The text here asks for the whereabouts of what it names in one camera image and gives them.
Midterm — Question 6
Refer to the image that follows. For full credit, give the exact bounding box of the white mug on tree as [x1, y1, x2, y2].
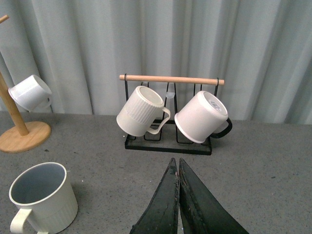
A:
[8, 75, 52, 112]

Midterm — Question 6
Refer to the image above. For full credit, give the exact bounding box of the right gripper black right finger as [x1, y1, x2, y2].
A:
[179, 158, 247, 234]

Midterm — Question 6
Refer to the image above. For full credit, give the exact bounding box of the cream mug grey inside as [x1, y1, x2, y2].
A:
[9, 162, 78, 234]

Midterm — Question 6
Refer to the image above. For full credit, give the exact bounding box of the grey pleated curtain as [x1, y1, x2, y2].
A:
[0, 0, 312, 124]

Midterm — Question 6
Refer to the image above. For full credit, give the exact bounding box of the black wire mug rack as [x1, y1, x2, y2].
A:
[119, 74, 233, 156]

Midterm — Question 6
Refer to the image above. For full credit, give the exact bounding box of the white mug black handle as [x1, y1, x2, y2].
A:
[175, 91, 233, 143]

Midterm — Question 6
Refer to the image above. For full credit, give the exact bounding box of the cream ribbed hanging mug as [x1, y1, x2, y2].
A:
[117, 86, 171, 137]

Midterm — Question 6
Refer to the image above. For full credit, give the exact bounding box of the wooden mug tree stand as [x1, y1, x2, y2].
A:
[0, 15, 52, 154]

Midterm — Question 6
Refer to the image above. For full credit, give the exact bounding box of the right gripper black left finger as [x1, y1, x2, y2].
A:
[131, 158, 180, 234]

